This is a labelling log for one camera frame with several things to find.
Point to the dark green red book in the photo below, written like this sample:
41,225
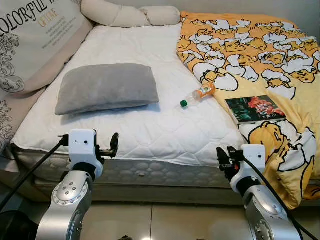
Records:
252,109

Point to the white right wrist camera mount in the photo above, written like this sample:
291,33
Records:
254,160

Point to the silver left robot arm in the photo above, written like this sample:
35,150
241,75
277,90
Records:
65,200

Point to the grey lettered headboard cushion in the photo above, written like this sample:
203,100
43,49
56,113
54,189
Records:
35,40

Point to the beige knotted bolster pillow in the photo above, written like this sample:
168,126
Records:
120,14

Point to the white quilted mattress pad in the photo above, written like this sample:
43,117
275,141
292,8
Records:
150,132

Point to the plastic bottle orange label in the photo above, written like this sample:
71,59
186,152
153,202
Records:
202,92

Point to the yellow cartoon egg print blanket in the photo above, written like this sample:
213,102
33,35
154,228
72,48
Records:
250,50

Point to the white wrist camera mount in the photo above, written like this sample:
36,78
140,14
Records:
82,147
254,160

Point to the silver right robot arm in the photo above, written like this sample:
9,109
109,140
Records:
265,210

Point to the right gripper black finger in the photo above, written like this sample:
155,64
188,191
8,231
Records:
222,157

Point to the grey quilted mattress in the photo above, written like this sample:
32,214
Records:
150,172

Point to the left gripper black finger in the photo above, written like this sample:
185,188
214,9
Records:
115,145

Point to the grey bed frame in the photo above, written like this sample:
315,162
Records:
150,195

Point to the grey rectangular pillow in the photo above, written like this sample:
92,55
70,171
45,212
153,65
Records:
105,87

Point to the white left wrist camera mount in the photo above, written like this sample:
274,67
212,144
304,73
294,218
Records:
82,147

